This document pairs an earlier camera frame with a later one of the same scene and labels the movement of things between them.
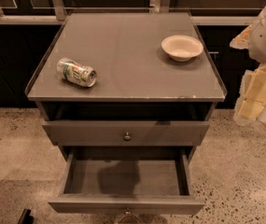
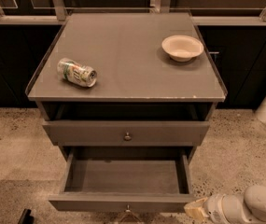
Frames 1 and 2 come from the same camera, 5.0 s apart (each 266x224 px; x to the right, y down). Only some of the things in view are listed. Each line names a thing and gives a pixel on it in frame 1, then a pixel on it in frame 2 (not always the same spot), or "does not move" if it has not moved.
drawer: x=109 y=179 does not move
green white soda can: x=77 y=72 does not move
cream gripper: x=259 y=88 -> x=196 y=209
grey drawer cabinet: x=127 y=87 does not move
